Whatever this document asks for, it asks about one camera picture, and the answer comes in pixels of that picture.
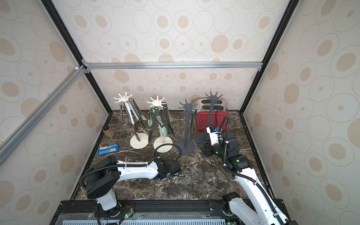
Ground cream utensil rack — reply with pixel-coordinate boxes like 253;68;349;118
114;92;149;149
147;96;173;153

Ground dark grey rack back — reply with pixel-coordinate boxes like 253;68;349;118
176;100;197;156

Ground dark grey rack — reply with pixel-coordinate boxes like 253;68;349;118
195;91;222;147
176;100;197;156

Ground mint green silicone tongs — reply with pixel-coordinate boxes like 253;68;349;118
148;106;168;142

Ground white handled steel tongs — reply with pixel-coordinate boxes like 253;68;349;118
124;102;141;142

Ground black handled steel tongs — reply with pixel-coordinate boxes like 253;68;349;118
148;106;175;142

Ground slim steel tongs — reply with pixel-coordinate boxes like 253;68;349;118
120;103;124;131

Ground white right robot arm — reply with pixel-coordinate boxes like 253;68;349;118
197;127;297;225

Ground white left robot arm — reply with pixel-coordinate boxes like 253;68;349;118
79;143;182;212

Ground dark grey rack near toaster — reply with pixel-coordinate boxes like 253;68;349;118
195;91;222;147

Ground red polka dot toaster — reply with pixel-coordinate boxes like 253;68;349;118
196;98;229;131

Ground blue snack packet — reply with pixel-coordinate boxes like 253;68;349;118
97;144;118;156

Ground brown spice jar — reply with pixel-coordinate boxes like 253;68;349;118
102;125;115;138

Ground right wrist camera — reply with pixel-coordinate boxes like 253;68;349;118
206;126;219;146

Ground horizontal aluminium frame bar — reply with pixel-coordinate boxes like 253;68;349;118
85;61;263;69

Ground diagonal aluminium frame bar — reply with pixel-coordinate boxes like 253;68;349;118
1;65;85;164

